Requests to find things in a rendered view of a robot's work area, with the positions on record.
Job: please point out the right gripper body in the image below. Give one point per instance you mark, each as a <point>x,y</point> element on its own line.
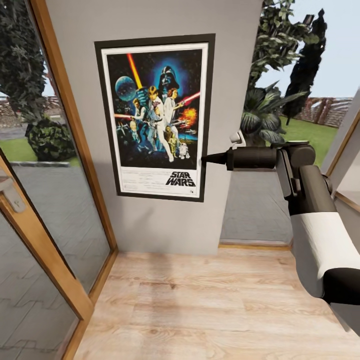
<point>242,157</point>

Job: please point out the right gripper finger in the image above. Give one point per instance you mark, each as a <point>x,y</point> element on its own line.
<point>217,158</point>

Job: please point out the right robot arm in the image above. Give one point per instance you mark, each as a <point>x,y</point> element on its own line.
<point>327,262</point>

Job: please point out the poster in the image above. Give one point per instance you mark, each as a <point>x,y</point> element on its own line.
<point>157,95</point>

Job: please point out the fixed window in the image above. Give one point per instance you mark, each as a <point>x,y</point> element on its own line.
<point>303,85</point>

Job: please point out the door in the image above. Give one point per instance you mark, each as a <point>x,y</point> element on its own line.
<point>57,244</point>

